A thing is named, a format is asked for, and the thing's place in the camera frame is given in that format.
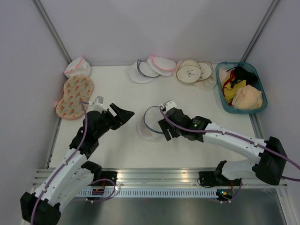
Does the blue-trimmed mesh bag centre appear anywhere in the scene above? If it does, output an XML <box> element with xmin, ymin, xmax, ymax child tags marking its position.
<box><xmin>127</xmin><ymin>60</ymin><xmax>161</xmax><ymax>84</ymax></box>

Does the left corner aluminium profile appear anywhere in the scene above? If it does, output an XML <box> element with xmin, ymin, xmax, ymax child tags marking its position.
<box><xmin>31</xmin><ymin>0</ymin><xmax>72</xmax><ymax>63</ymax></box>

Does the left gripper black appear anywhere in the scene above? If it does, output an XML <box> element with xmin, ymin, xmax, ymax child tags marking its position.
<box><xmin>95</xmin><ymin>103</ymin><xmax>134</xmax><ymax>139</ymax></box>

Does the right corner aluminium profile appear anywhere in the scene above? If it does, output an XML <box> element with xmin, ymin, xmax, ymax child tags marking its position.
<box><xmin>240</xmin><ymin>0</ymin><xmax>281</xmax><ymax>62</ymax></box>

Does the floral patterned laundry bag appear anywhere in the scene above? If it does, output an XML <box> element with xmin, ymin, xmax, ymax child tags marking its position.
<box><xmin>55</xmin><ymin>75</ymin><xmax>94</xmax><ymax>120</ymax></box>

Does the beige laundry bag back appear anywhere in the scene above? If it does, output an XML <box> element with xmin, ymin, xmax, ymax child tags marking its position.
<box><xmin>193</xmin><ymin>62</ymin><xmax>217</xmax><ymax>90</ymax></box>

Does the pale pink bra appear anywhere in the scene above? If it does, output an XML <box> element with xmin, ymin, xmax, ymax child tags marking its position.
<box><xmin>218</xmin><ymin>67</ymin><xmax>235</xmax><ymax>86</ymax></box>

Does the yellow bra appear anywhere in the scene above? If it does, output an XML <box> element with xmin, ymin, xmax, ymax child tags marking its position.
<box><xmin>222</xmin><ymin>77</ymin><xmax>247</xmax><ymax>103</ymax></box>

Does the black bra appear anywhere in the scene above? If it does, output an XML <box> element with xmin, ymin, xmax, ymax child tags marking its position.
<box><xmin>228</xmin><ymin>66</ymin><xmax>258</xmax><ymax>84</ymax></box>

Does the pink-trimmed mesh bag centre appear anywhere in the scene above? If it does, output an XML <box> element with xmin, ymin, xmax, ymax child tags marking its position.
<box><xmin>147</xmin><ymin>55</ymin><xmax>177</xmax><ymax>76</ymax></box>

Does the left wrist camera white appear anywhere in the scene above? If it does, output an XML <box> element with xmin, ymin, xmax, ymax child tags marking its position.
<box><xmin>91</xmin><ymin>96</ymin><xmax>109</xmax><ymax>114</ymax></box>

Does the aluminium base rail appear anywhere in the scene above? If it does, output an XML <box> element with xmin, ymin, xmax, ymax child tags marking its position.
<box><xmin>31</xmin><ymin>167</ymin><xmax>289</xmax><ymax>188</ymax></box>

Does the beige laundry bag front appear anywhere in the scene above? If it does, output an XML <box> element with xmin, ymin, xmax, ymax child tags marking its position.
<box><xmin>174</xmin><ymin>59</ymin><xmax>201</xmax><ymax>84</ymax></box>

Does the teal plastic basket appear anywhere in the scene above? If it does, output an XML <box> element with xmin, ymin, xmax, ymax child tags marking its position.
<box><xmin>216</xmin><ymin>62</ymin><xmax>268</xmax><ymax>114</ymax></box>

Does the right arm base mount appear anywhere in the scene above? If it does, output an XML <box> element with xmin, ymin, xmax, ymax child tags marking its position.
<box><xmin>197</xmin><ymin>171</ymin><xmax>226</xmax><ymax>188</ymax></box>

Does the beige laundry bag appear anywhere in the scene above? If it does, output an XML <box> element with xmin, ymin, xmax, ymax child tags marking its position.
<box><xmin>174</xmin><ymin>59</ymin><xmax>201</xmax><ymax>84</ymax></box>
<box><xmin>193</xmin><ymin>62</ymin><xmax>217</xmax><ymax>90</ymax></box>

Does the pink-trimmed mesh bag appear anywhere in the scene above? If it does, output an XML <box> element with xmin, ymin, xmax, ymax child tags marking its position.
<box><xmin>63</xmin><ymin>57</ymin><xmax>91</xmax><ymax>78</ymax></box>
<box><xmin>147</xmin><ymin>55</ymin><xmax>177</xmax><ymax>76</ymax></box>

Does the white slotted cable duct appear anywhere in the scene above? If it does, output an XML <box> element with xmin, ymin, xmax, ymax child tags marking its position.
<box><xmin>76</xmin><ymin>188</ymin><xmax>232</xmax><ymax>198</ymax></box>

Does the peach bra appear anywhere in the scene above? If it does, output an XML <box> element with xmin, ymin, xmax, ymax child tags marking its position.
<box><xmin>232</xmin><ymin>85</ymin><xmax>263</xmax><ymax>110</ymax></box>

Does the corner aluminium profile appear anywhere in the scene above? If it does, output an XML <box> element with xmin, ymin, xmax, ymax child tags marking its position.
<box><xmin>240</xmin><ymin>0</ymin><xmax>281</xmax><ymax>62</ymax></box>
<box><xmin>31</xmin><ymin>0</ymin><xmax>72</xmax><ymax>63</ymax></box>

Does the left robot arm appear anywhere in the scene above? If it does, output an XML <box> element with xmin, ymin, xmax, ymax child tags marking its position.
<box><xmin>20</xmin><ymin>102</ymin><xmax>134</xmax><ymax>225</ymax></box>

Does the pink-trimmed mesh bag left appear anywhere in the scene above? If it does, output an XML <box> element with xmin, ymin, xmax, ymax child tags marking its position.
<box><xmin>63</xmin><ymin>57</ymin><xmax>91</xmax><ymax>78</ymax></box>

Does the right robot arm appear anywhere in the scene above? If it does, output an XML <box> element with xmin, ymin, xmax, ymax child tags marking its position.
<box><xmin>158</xmin><ymin>106</ymin><xmax>287</xmax><ymax>186</ymax></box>

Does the blue-trimmed white mesh laundry bag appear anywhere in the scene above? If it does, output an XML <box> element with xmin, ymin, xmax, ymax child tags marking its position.
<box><xmin>137</xmin><ymin>106</ymin><xmax>163</xmax><ymax>141</ymax></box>

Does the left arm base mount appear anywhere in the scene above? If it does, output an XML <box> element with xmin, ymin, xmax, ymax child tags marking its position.
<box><xmin>92</xmin><ymin>171</ymin><xmax>117</xmax><ymax>188</ymax></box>

